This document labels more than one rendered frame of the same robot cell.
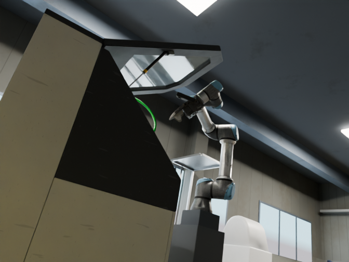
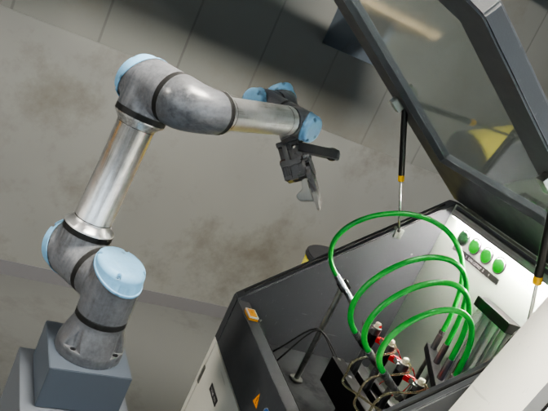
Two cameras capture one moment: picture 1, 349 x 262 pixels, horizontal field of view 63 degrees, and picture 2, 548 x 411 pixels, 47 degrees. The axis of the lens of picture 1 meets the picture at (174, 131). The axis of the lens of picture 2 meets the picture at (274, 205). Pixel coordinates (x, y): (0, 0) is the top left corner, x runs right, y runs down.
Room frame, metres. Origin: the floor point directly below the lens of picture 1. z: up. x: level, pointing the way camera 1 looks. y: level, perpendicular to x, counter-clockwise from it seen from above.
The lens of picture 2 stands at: (3.18, 0.08, 1.70)
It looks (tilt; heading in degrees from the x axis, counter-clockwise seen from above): 14 degrees down; 185
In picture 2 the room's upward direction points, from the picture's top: 25 degrees clockwise
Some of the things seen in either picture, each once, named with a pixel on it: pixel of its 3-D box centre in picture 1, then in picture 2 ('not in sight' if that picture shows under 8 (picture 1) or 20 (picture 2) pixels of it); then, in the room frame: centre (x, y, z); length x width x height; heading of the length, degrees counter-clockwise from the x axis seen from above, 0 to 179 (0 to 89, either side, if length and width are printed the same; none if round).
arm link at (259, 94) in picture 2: (213, 100); (267, 105); (1.50, -0.20, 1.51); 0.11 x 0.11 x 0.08; 64
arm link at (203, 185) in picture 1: (205, 188); (112, 284); (1.93, -0.29, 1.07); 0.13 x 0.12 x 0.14; 64
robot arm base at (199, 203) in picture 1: (202, 205); (95, 330); (1.94, -0.28, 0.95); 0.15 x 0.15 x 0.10
